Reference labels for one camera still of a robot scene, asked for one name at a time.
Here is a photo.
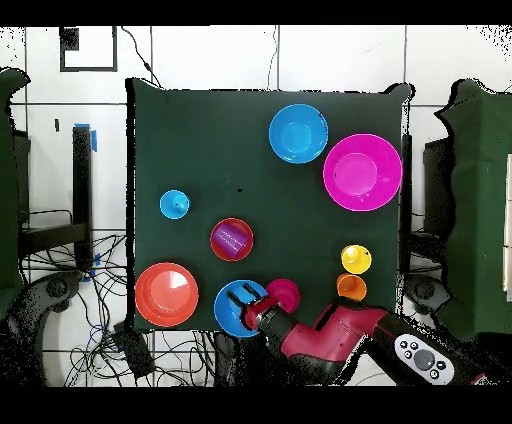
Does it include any orange plastic cup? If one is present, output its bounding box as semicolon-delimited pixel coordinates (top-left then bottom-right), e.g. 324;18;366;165
335;272;368;302

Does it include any grey stand base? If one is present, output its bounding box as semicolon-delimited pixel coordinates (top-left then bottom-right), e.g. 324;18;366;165
3;269;86;387
403;273;453;317

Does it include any small magenta plastic bowl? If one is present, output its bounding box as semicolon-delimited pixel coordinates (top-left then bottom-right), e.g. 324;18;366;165
265;278;302;315

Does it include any black square floor frame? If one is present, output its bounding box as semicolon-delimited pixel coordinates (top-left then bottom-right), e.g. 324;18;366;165
58;25;120;74

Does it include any green-clothed side table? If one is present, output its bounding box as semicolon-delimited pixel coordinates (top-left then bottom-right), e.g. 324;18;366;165
434;78;512;341
0;67;33;319

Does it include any yellow plastic cup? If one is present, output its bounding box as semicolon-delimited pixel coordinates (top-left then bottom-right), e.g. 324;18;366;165
340;244;373;276

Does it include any black power adapter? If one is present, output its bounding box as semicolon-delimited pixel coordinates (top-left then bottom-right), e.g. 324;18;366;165
112;321;156;379

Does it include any small red plastic bowl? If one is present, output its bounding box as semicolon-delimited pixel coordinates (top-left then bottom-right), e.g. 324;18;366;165
209;216;256;263

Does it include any blue plastic bowl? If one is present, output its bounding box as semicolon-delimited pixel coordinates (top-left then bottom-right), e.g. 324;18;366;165
212;278;270;339
268;103;330;165

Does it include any tangle of black cables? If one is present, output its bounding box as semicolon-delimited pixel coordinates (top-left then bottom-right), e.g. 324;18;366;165
19;207;217;388

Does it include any large orange-red plastic bowl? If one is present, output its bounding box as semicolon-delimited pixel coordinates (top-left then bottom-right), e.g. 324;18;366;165
134;261;200;328

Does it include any blue plastic cup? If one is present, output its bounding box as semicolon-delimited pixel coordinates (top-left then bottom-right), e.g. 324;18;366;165
158;188;192;221

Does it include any purple plastic cup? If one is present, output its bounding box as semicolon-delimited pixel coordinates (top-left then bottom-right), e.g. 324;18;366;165
212;222;250;257

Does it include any large pink plastic bowl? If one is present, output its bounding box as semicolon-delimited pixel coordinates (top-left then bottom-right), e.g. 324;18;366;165
322;132;404;213

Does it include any black floor cable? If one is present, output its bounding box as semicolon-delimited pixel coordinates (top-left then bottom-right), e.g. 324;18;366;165
120;25;164;90

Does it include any blue tape strip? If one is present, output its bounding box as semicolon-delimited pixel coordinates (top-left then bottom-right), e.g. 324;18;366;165
73;122;98;154

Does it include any dark green table cloth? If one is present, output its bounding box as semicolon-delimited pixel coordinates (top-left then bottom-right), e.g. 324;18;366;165
125;77;415;335

